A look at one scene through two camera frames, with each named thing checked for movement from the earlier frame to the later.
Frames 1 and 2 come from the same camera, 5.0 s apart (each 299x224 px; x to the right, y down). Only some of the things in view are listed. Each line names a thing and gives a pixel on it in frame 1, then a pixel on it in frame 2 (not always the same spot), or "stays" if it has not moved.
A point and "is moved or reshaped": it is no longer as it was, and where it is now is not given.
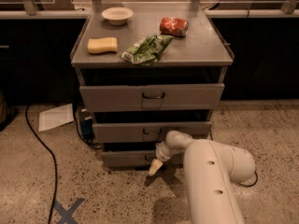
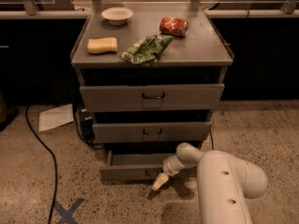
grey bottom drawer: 144,159 is moved or reshaped
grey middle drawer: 149,132 stays
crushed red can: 174,26 stays
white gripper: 163,152 -> 170,167
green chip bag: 148,49 stays
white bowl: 117,16 stays
